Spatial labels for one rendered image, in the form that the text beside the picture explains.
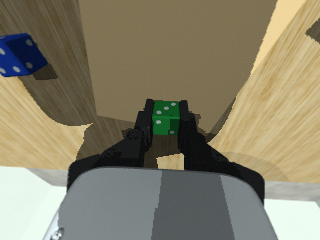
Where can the dark blue die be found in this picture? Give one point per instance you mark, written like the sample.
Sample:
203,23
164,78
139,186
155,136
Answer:
19,56

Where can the brown mat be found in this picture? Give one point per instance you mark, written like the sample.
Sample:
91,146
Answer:
202,51

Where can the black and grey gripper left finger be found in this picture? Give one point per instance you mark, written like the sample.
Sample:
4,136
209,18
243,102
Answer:
136,143

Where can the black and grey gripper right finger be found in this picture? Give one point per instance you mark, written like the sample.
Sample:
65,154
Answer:
200,156

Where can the green die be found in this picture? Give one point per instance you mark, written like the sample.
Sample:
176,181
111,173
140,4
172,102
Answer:
166,118

